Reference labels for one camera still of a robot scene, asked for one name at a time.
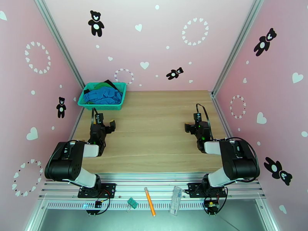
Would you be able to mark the blue t-shirt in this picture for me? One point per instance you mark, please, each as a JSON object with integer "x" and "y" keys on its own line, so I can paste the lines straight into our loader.
{"x": 105, "y": 96}

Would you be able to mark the green ribbed shirt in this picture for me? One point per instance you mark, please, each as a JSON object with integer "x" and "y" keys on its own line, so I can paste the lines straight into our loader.
{"x": 102, "y": 84}

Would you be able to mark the black garment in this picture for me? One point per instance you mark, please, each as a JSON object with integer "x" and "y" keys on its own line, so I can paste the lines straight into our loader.
{"x": 109, "y": 83}

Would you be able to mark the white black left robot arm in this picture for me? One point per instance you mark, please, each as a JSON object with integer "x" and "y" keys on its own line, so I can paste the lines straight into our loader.
{"x": 60, "y": 163}

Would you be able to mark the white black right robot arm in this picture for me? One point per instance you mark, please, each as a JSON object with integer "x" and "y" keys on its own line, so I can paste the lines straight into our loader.
{"x": 238, "y": 160}

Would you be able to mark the teal plastic laundry basket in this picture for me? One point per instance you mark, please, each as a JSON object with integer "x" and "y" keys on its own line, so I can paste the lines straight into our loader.
{"x": 101, "y": 107}

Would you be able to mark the small black circuit board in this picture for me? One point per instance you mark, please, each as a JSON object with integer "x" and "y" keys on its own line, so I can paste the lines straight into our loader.
{"x": 98, "y": 204}

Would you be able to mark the clear plastic case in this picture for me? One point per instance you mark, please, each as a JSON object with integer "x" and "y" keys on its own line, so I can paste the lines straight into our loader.
{"x": 175, "y": 200}

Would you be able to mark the yellow black power connector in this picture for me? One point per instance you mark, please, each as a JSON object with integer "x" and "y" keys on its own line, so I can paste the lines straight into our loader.
{"x": 211, "y": 206}

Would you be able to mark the green binder clip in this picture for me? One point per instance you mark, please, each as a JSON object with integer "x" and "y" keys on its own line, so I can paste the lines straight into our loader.
{"x": 132, "y": 203}

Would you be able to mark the orange pen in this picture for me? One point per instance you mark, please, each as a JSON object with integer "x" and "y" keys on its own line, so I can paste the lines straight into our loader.
{"x": 149, "y": 201}

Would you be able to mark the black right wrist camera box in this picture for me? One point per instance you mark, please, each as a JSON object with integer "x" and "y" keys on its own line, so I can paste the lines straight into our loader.
{"x": 197, "y": 117}

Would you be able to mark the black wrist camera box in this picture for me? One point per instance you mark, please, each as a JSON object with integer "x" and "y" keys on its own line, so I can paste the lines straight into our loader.
{"x": 197, "y": 117}
{"x": 98, "y": 119}

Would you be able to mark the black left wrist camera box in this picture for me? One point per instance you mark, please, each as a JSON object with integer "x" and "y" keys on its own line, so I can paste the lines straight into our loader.
{"x": 98, "y": 119}

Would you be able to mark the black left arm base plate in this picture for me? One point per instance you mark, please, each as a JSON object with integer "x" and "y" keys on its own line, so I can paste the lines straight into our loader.
{"x": 109, "y": 188}

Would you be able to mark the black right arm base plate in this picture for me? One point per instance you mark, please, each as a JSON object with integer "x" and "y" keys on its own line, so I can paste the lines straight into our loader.
{"x": 192, "y": 189}

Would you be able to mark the aluminium rail base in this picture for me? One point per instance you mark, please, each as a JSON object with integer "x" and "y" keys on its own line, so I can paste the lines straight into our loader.
{"x": 149, "y": 182}

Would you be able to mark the aluminium frame post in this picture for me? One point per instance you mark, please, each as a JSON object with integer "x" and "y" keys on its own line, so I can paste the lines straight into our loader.
{"x": 61, "y": 45}
{"x": 237, "y": 45}

